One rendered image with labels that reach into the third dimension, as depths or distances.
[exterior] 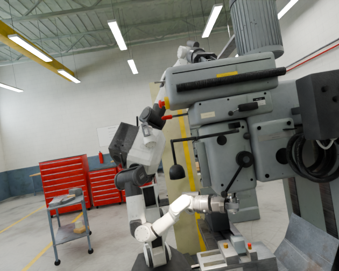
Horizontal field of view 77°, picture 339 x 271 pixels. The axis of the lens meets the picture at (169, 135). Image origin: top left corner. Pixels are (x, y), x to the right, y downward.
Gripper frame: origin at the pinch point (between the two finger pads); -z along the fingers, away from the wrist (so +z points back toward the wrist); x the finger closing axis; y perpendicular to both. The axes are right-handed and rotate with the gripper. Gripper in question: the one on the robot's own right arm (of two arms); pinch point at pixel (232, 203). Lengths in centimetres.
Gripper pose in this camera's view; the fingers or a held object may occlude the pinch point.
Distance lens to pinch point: 111.4
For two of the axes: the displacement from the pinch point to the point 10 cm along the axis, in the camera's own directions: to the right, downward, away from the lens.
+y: 1.6, 9.9, 0.1
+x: 3.8, -0.7, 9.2
